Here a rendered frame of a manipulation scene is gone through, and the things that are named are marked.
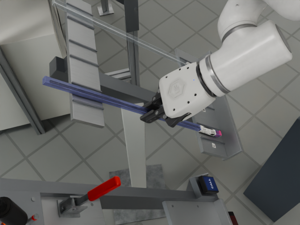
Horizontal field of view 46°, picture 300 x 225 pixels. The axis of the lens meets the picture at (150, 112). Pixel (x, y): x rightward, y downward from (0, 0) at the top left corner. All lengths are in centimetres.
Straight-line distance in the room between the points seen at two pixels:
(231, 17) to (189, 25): 152
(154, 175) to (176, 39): 86
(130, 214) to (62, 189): 107
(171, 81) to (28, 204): 40
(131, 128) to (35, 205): 58
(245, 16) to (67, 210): 47
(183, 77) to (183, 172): 102
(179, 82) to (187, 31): 148
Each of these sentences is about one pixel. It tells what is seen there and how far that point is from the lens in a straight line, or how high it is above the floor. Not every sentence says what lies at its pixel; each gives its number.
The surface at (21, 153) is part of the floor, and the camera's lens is 185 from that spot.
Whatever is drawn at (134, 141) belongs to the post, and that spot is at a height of 61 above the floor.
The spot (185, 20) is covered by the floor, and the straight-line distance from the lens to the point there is 227.
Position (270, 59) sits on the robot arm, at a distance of 67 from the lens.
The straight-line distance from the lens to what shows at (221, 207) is 91.
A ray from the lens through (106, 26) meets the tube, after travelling 87.
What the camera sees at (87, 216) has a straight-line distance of 61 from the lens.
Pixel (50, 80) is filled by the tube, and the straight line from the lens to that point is 67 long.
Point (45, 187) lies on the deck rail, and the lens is 57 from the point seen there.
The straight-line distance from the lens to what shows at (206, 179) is 85.
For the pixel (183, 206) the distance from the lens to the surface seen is 81.
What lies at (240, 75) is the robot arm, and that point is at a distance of 68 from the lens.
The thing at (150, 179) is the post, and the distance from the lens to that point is 169.
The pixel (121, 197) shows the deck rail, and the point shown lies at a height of 95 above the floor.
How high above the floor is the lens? 160
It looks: 60 degrees down
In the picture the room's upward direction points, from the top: straight up
